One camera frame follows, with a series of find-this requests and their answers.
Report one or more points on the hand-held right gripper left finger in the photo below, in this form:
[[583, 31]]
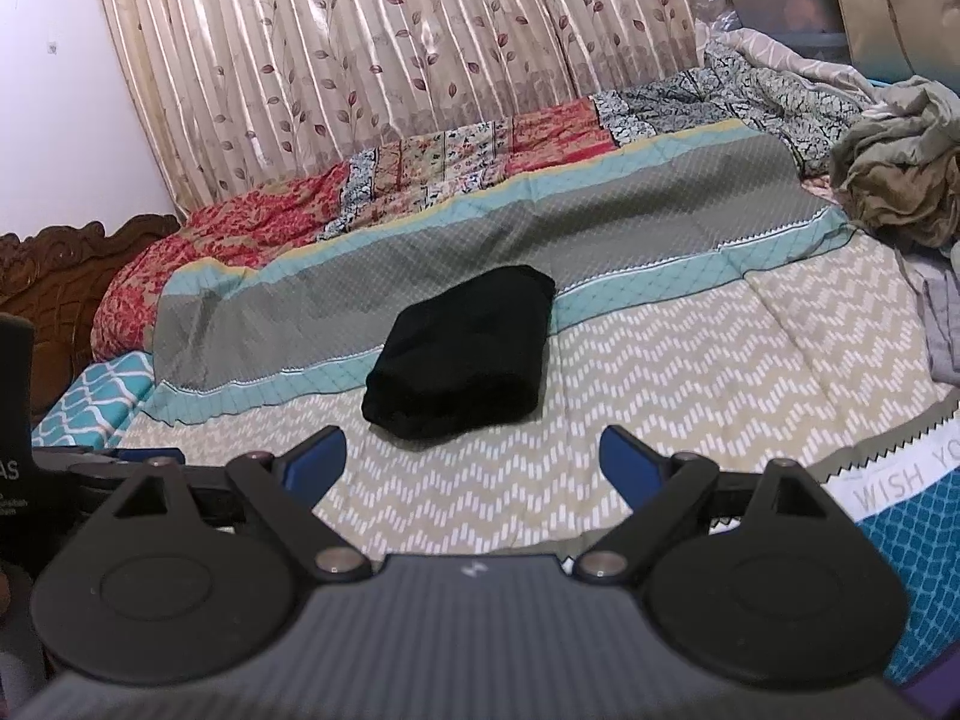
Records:
[[315, 465]]

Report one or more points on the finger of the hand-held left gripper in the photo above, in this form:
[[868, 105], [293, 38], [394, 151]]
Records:
[[142, 457]]

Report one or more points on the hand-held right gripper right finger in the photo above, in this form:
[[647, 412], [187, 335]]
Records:
[[634, 465]]

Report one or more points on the black pants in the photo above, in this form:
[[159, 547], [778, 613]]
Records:
[[461, 356]]

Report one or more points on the teal lattice bed sheet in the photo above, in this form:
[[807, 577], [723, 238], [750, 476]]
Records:
[[90, 405]]

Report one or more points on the chevron and teal striped bedspread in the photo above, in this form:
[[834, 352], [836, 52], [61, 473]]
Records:
[[675, 360]]

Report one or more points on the carved wooden headboard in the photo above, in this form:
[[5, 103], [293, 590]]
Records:
[[67, 277]]

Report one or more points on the red floral quilt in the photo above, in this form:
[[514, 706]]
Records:
[[300, 217]]

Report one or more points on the grey crumpled cloth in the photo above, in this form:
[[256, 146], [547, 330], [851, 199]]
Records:
[[937, 315]]

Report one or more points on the black and white patterned cloth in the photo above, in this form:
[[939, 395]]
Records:
[[750, 105]]

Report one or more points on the purple cloth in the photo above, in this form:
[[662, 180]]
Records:
[[937, 694]]

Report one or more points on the olive crumpled cloth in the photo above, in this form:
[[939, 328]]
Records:
[[900, 165]]

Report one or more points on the beige leaf print curtain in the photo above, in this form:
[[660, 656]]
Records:
[[375, 67]]

